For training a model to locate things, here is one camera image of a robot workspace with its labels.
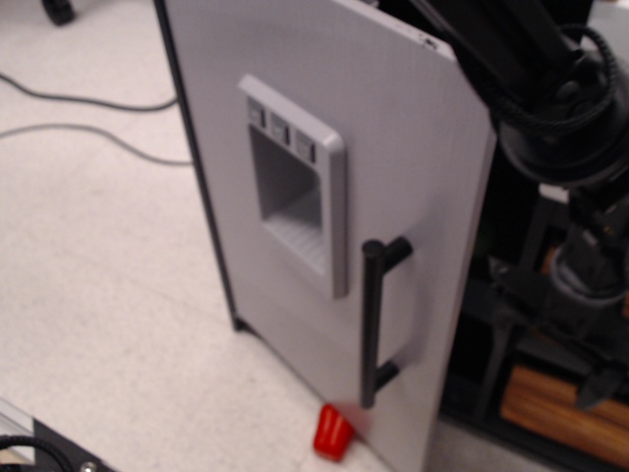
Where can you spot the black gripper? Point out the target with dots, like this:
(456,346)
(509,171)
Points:
(588,326)

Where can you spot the black fridge door handle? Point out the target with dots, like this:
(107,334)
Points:
(378,260)

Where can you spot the grey toy fridge door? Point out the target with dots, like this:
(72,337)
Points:
(419,148)

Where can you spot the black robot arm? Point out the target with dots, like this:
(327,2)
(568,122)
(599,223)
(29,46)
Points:
(558,102)

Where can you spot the dark grey fridge cabinet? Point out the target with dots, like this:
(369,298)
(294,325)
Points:
(519,218)

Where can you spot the red bell pepper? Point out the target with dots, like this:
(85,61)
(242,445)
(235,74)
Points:
(333,434)

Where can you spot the grey ice water dispenser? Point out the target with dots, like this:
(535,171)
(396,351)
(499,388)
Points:
(300,167)

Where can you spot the white counter top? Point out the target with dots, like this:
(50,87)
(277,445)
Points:
(611,20)

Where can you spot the black caster wheel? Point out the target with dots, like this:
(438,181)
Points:
(59,12)

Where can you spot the black base plate with screw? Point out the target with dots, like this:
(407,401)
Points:
(79,458)

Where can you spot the aluminium rail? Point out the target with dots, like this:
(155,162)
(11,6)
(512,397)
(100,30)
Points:
(15,422)

